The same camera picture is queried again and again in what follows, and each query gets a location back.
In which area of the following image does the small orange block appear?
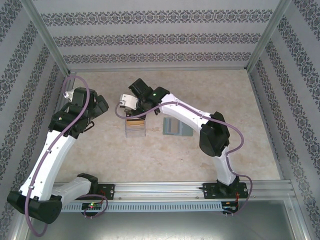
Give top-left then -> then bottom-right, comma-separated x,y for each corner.
125,118 -> 145,128

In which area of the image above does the grey-blue box lid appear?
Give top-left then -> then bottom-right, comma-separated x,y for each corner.
162,117 -> 194,137

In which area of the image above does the clear acrylic card box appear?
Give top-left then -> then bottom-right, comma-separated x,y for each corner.
124,117 -> 147,138

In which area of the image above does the grey metal shelf plate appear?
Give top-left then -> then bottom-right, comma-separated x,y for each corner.
24,199 -> 305,240

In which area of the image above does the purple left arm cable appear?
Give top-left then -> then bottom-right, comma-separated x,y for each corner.
24,75 -> 109,237

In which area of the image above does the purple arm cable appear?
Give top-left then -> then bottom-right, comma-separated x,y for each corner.
24,75 -> 109,237
114,99 -> 253,216

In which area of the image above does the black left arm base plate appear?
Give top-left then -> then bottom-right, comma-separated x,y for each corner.
96,183 -> 116,201

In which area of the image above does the aluminium frame post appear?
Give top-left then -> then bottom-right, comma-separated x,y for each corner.
21,0 -> 71,75
244,0 -> 293,72

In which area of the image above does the long aluminium base rail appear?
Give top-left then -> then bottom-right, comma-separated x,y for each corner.
53,181 -> 293,201

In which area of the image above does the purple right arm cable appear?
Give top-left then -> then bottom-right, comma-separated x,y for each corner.
114,99 -> 253,216

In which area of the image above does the slotted grey cable duct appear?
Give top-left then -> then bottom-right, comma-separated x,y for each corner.
61,201 -> 223,213

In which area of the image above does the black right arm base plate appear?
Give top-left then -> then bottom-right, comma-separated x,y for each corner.
202,182 -> 250,200

